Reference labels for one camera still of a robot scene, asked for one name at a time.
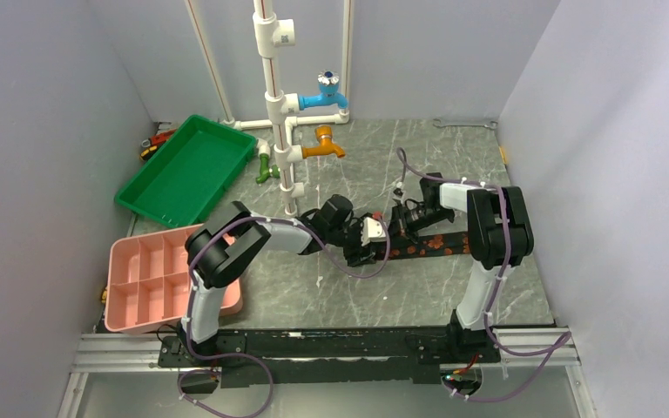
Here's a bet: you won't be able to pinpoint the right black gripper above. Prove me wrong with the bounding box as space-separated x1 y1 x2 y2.
379 204 452 253

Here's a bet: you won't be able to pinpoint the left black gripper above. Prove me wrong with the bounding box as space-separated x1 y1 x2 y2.
328 214 375 267

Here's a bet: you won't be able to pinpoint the dark floral necktie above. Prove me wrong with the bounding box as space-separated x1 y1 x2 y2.
370 232 470 260

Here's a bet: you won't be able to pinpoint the green plastic tray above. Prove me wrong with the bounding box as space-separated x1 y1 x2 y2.
114 115 257 228

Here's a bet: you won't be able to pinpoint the pink compartment organizer box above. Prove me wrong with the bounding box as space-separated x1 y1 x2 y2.
104 225 244 335

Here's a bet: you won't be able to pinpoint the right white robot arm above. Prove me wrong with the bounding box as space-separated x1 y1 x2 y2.
389 173 534 361

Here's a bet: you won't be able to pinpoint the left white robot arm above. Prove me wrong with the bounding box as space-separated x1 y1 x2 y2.
179 194 390 366

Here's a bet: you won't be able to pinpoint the orange faucet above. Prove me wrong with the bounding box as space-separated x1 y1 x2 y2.
301 125 346 159

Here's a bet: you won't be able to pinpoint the green faucet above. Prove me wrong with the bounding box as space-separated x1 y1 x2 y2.
255 140 280 185

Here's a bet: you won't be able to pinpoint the silver wrench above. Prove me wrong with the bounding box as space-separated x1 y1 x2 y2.
432 118 498 131

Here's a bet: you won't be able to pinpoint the blue faucet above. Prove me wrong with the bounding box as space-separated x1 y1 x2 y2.
298 70 348 111

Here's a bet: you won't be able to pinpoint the white pvc pipe assembly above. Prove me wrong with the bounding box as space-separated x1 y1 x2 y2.
186 1 354 215

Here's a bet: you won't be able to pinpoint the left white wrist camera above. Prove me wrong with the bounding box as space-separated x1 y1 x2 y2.
361 215 388 246

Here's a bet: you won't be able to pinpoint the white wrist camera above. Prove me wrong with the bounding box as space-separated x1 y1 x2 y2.
361 215 388 246
392 180 406 204

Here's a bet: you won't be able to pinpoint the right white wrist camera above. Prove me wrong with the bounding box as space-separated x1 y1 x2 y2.
392 180 406 204

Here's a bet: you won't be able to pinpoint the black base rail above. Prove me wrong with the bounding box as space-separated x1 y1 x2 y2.
158 325 501 388

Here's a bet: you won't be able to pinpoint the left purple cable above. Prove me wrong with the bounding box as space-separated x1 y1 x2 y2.
175 216 394 418

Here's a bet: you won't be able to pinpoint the purple cable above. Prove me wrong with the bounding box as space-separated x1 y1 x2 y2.
175 216 394 418
395 147 572 404

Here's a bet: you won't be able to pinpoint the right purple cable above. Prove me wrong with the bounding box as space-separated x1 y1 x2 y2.
395 147 572 404

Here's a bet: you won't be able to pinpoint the red handled pliers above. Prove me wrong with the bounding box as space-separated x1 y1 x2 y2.
139 129 176 162

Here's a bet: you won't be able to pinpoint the aluminium frame rail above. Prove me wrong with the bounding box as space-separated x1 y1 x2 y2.
58 327 598 417

